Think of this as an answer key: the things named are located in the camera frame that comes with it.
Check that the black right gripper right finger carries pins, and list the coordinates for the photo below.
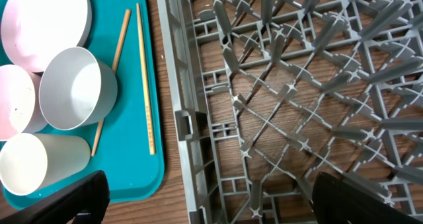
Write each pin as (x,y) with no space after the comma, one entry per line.
(337,202)

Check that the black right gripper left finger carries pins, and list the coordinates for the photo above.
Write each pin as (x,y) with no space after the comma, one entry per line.
(84,201)

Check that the white cup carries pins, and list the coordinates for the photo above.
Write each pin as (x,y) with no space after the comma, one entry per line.
(30,162)

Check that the grey bowl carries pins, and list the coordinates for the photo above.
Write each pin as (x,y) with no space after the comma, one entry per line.
(76,90)

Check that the grey dishwasher rack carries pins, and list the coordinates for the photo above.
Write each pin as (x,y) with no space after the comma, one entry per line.
(268,94)

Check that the right wooden chopstick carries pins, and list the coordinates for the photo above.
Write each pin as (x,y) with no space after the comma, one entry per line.
(148,115)

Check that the wooden chopstick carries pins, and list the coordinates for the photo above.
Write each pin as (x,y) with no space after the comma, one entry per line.
(115,64)
(148,115)

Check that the pink bowl with rice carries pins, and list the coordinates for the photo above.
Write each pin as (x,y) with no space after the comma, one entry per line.
(20,109)

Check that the left wooden chopstick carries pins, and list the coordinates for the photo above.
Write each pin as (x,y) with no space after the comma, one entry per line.
(115,64)

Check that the white round plate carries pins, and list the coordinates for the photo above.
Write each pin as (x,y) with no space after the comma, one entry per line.
(35,31)

